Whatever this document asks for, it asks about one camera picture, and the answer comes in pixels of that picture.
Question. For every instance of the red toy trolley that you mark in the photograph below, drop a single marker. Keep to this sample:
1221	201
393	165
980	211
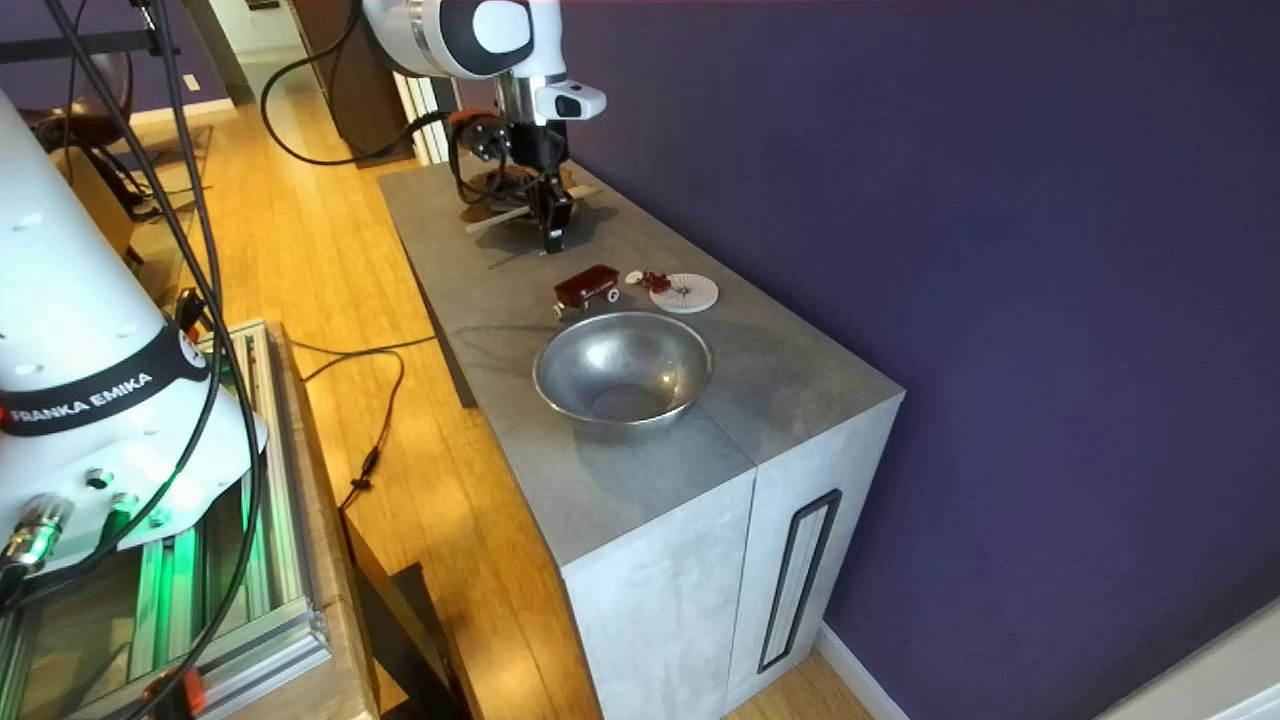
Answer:
587	291

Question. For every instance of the brown wooden tray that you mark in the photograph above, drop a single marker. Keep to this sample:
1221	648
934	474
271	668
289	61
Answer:
495	201

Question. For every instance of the silver metal bowl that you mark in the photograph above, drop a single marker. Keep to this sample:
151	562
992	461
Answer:
622	370

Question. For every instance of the aluminium robot stand frame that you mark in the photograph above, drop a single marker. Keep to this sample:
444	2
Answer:
197	624

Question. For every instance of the black office chair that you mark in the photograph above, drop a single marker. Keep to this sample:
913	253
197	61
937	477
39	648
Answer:
99	107

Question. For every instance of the white small plate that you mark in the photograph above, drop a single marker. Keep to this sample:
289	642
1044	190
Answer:
684	293

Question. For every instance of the small red object on plate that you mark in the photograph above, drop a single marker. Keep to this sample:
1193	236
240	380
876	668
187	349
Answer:
649	281

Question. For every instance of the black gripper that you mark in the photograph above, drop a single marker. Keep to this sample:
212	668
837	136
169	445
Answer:
539	157

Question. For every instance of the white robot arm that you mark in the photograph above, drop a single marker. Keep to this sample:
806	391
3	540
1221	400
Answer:
115	420

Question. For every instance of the grey concrete cabinet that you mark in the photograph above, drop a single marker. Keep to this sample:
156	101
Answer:
701	554

